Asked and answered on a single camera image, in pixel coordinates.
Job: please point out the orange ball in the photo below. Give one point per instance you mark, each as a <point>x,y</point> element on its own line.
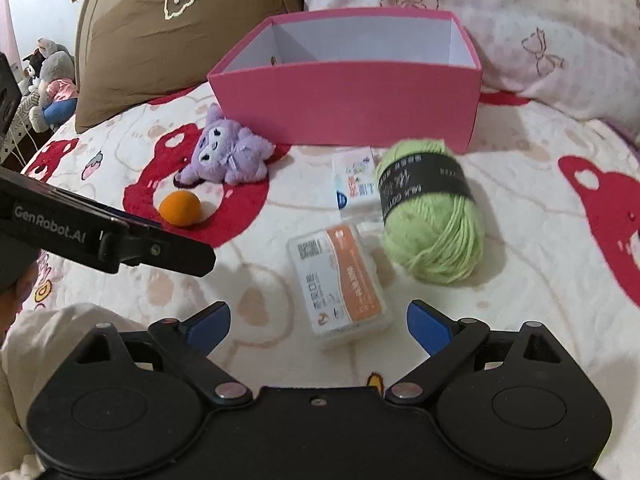
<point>181,209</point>

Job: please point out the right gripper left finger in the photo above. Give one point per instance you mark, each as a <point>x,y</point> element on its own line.
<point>186,345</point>

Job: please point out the pink floral pillow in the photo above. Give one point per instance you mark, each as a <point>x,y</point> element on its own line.
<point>579,56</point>

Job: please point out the person left hand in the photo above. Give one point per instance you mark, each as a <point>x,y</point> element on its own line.
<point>13,298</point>

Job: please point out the brown pillow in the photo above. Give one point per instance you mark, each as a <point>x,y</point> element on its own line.
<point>141,50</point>

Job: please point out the black white plush toy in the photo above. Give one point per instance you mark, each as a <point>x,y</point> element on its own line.
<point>32,69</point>

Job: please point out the green yarn ball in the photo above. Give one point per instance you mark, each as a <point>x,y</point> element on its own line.
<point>433,227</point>

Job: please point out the beige bed headboard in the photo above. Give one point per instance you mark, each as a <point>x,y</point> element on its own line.
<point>86,16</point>

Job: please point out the grey plush toy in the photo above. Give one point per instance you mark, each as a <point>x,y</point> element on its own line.
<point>57,89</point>

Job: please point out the orange white mask pack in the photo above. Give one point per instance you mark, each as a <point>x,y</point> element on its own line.
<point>341,293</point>

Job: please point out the pink cardboard box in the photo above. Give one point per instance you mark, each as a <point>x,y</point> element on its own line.
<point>353,77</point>

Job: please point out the red bear print blanket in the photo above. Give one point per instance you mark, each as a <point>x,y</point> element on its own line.
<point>541,262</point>

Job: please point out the purple plush toy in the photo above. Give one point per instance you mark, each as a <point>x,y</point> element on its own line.
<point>226,153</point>

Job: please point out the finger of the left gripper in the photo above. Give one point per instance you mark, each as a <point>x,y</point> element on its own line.
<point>149,244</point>

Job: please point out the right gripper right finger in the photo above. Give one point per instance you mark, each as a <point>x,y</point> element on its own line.
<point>451,347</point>

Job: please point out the small white tissue pack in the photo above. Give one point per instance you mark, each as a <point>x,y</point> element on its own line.
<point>355,185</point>

